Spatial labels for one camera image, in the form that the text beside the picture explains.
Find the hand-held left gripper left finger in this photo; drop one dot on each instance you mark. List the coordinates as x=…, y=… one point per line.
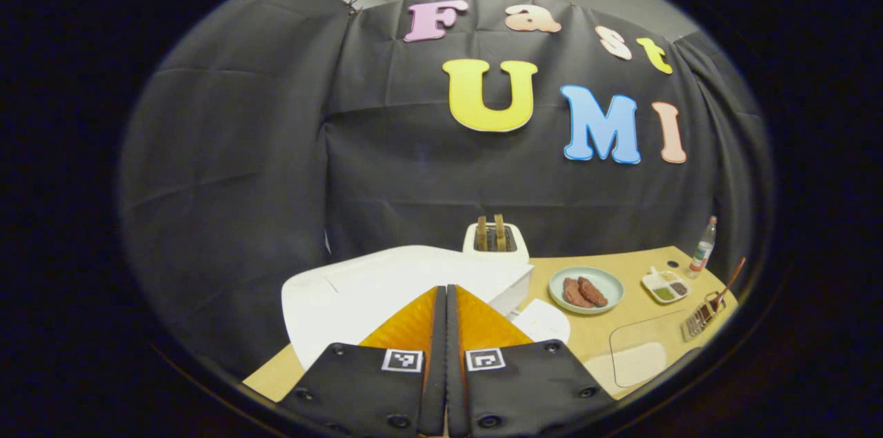
x=436, y=355

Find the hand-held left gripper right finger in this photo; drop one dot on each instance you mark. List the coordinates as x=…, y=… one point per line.
x=455, y=369

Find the white rice cooker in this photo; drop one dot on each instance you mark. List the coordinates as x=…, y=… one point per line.
x=359, y=293

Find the white rice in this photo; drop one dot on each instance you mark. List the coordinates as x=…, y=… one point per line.
x=638, y=363

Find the white toaster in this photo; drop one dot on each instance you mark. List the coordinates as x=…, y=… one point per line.
x=497, y=257

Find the brown bread slice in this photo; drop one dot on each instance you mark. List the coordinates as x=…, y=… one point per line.
x=481, y=234
x=499, y=232

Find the reddish brown meat piece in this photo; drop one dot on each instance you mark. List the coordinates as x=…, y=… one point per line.
x=594, y=292
x=572, y=294

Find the pale green plate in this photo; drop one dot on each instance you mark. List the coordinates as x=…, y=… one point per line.
x=608, y=283

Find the white divided dish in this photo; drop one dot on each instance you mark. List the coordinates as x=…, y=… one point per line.
x=652, y=279

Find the pile of green beans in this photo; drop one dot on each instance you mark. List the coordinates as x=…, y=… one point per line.
x=663, y=293

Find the pile of pale soybeans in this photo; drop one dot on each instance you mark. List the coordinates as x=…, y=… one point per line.
x=669, y=279

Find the pile of dark red beans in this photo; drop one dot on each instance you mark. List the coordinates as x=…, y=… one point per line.
x=679, y=288

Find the clear water bottle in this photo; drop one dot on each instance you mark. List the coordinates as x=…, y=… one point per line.
x=702, y=255

